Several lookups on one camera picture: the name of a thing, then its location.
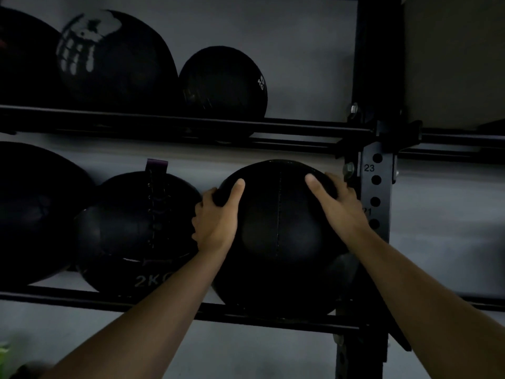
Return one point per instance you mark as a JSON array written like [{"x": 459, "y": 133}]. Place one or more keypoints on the person's left hand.
[{"x": 215, "y": 224}]

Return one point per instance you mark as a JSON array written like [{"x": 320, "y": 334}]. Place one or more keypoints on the person's right hand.
[{"x": 343, "y": 211}]

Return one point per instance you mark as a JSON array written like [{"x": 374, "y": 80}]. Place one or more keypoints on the person's left thumb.
[{"x": 232, "y": 195}]

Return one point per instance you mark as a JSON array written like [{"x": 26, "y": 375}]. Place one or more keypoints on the person's right thumb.
[{"x": 317, "y": 189}]

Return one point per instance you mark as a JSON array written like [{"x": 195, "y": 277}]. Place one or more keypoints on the plain black medicine ball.
[{"x": 282, "y": 236}]

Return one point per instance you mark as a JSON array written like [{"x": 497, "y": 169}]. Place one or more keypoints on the person's right forearm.
[{"x": 430, "y": 307}]

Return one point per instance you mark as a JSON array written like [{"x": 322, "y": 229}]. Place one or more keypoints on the person's left forearm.
[{"x": 146, "y": 311}]

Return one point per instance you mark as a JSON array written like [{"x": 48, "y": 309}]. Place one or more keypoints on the black metal storage rack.
[{"x": 367, "y": 130}]

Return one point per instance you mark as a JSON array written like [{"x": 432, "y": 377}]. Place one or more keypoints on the black medicine ball purple tag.
[{"x": 136, "y": 232}]

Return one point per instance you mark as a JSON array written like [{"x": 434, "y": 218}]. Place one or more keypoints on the small black slam ball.
[{"x": 223, "y": 84}]

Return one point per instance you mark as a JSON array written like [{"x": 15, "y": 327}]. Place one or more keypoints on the black ball with white print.
[{"x": 114, "y": 61}]

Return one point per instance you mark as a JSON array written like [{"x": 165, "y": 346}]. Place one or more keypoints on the large black medicine ball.
[{"x": 35, "y": 213}]

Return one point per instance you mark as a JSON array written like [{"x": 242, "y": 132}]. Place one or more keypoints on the green object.
[{"x": 4, "y": 353}]

